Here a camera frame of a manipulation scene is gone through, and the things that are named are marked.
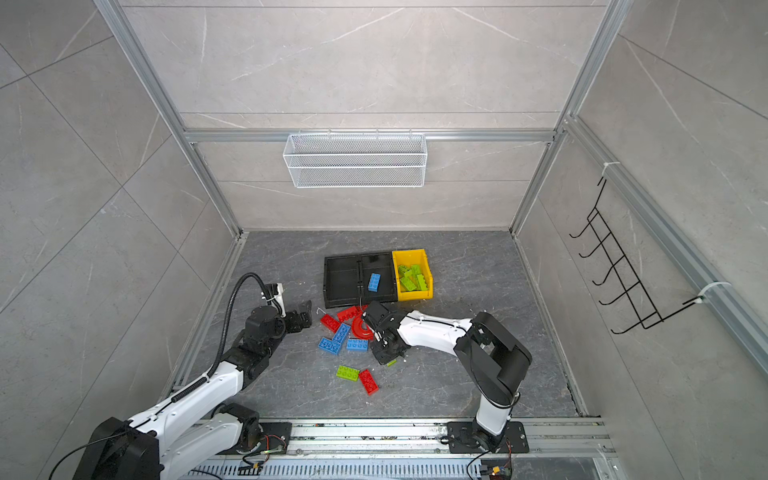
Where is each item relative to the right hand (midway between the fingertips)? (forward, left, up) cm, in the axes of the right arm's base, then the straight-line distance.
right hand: (385, 351), depth 89 cm
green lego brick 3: (+22, -13, +4) cm, 26 cm away
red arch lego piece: (+6, +8, +1) cm, 10 cm away
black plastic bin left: (+27, +16, -1) cm, 32 cm away
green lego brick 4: (-7, +11, +1) cm, 13 cm away
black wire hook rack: (-1, -54, +34) cm, 64 cm away
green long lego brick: (+29, -12, +2) cm, 31 cm away
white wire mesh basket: (+55, +9, +31) cm, 64 cm away
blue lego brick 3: (+1, +8, +2) cm, 9 cm away
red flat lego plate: (+9, +17, +2) cm, 20 cm away
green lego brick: (+26, -7, +5) cm, 27 cm away
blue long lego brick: (+5, +14, +2) cm, 15 cm away
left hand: (+11, +26, +14) cm, 31 cm away
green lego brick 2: (+23, -8, +3) cm, 24 cm away
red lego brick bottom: (-9, +5, +1) cm, 11 cm away
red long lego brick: (+12, +11, +2) cm, 17 cm away
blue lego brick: (+23, +4, +3) cm, 23 cm away
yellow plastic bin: (+31, -7, +6) cm, 33 cm away
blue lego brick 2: (+1, +17, +2) cm, 17 cm away
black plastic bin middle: (+35, +2, -1) cm, 35 cm away
